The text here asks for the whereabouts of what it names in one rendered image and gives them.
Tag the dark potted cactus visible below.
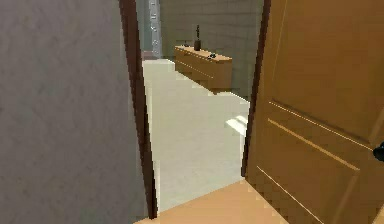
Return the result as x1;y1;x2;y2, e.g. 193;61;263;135
193;24;202;52

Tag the wooden chest of drawers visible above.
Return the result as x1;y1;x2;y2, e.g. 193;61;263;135
174;45;233;94

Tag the brown wooden room door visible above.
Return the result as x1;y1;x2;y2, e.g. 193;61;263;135
245;0;384;224

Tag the dark brown door frame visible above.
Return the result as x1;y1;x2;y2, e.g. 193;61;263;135
118;0;272;220

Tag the black door handle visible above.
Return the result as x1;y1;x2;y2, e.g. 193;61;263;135
372;141;384;163

